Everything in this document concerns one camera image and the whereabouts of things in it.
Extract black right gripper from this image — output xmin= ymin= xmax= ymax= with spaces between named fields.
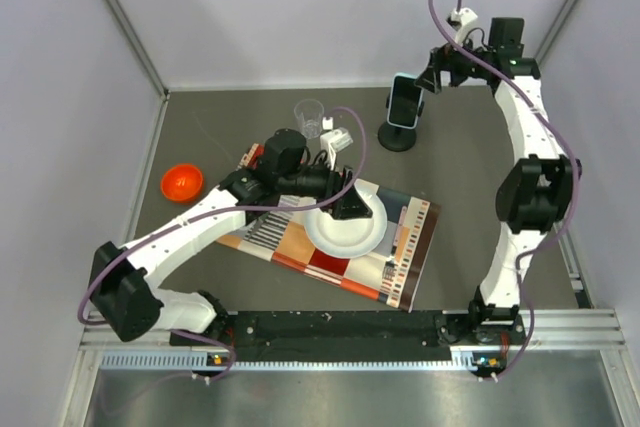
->
xmin=413 ymin=29 xmax=493 ymax=96

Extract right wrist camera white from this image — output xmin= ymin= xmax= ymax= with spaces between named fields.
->
xmin=446 ymin=7 xmax=478 ymax=45

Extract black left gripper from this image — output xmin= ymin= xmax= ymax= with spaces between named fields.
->
xmin=278 ymin=152 xmax=371 ymax=220

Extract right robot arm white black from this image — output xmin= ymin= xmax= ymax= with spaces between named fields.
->
xmin=415 ymin=8 xmax=581 ymax=343

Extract colourful patterned placemat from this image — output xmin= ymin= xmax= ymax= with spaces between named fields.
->
xmin=218 ymin=179 xmax=440 ymax=312

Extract grey slotted cable duct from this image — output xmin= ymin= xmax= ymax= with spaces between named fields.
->
xmin=101 ymin=351 xmax=499 ymax=372

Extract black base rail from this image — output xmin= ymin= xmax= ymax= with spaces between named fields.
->
xmin=168 ymin=309 xmax=531 ymax=362

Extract phone with light blue case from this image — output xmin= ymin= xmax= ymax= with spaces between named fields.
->
xmin=386 ymin=73 xmax=424 ymax=130

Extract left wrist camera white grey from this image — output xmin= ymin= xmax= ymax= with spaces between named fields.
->
xmin=319 ymin=117 xmax=353 ymax=169

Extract clear plastic cup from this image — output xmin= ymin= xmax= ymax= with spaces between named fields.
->
xmin=293 ymin=99 xmax=324 ymax=139

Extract black phone stand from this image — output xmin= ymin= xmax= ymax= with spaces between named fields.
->
xmin=377 ymin=118 xmax=417 ymax=152

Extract white paper plate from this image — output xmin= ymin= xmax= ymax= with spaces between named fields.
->
xmin=303 ymin=180 xmax=388 ymax=259

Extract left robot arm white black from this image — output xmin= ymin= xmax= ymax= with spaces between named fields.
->
xmin=83 ymin=128 xmax=372 ymax=344

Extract orange plastic bowl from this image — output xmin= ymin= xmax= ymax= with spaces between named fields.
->
xmin=160 ymin=164 xmax=204 ymax=203

